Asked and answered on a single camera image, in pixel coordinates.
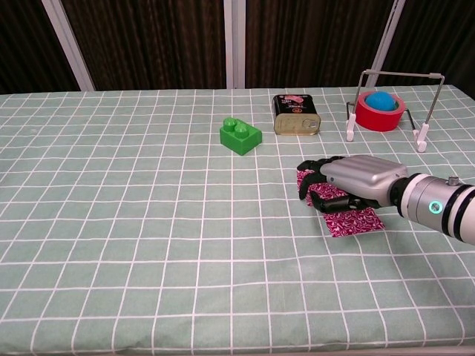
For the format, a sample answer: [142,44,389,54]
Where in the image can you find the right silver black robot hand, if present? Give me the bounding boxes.
[296,155,409,215]

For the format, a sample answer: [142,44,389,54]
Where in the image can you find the pink patterned cloth front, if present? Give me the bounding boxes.
[321,206,387,239]

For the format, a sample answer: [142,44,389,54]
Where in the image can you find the red tape roll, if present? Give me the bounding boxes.
[355,91,406,133]

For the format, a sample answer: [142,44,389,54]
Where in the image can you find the blue ball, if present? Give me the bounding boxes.
[364,91,396,112]

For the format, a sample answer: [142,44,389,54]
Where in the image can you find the black luncheon meat can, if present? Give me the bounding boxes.
[272,93,322,137]

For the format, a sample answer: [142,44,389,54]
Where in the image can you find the green toy building brick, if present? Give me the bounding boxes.
[218,116,263,156]

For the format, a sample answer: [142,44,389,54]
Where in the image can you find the dark brown curtain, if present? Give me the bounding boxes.
[61,0,227,90]
[384,0,475,100]
[0,0,81,94]
[244,0,394,89]

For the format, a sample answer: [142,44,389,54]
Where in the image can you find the green white checkered tablecloth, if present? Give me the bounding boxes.
[0,85,475,352]

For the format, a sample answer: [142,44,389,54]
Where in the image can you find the metal wire stand white feet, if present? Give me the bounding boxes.
[345,69,446,153]

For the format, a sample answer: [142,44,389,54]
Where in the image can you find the white frame post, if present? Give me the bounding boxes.
[40,0,96,91]
[222,0,248,89]
[370,0,407,88]

